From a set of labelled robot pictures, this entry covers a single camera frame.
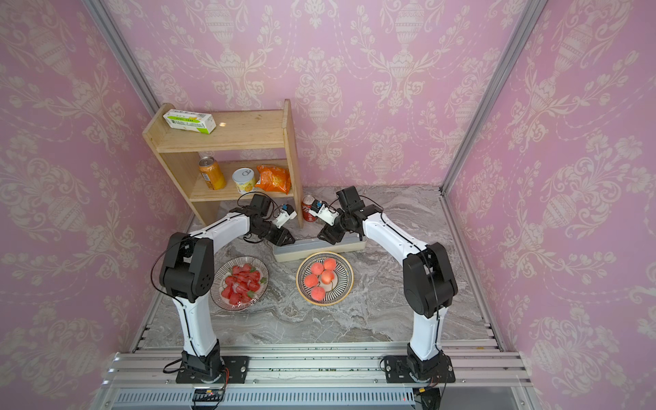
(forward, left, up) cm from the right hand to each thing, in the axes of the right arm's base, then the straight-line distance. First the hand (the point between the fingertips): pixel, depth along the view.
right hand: (326, 226), depth 90 cm
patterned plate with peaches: (-18, -3, -14) cm, 23 cm away
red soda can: (+14, +8, -4) cm, 17 cm away
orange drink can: (+13, +38, +16) cm, 43 cm away
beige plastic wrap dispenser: (-2, +10, -11) cm, 15 cm away
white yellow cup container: (+13, +28, +13) cm, 33 cm away
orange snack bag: (+12, +17, +13) cm, 25 cm away
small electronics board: (-46, +36, -17) cm, 61 cm away
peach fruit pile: (-13, +3, -11) cm, 17 cm away
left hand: (+1, +14, -8) cm, 16 cm away
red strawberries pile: (-15, +30, -10) cm, 36 cm away
